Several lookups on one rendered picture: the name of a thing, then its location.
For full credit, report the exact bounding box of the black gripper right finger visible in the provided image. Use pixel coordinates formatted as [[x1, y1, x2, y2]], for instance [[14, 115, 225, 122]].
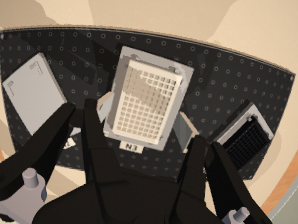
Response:
[[169, 112, 273, 224]]

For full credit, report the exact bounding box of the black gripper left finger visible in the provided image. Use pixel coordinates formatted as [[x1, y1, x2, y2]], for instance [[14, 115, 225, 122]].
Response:
[[0, 92, 140, 224]]

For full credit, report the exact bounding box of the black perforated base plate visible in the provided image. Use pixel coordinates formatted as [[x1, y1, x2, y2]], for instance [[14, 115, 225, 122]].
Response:
[[0, 27, 296, 180]]

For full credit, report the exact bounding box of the beige well plate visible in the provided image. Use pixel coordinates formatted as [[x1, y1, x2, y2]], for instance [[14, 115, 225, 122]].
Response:
[[112, 59, 182, 144]]

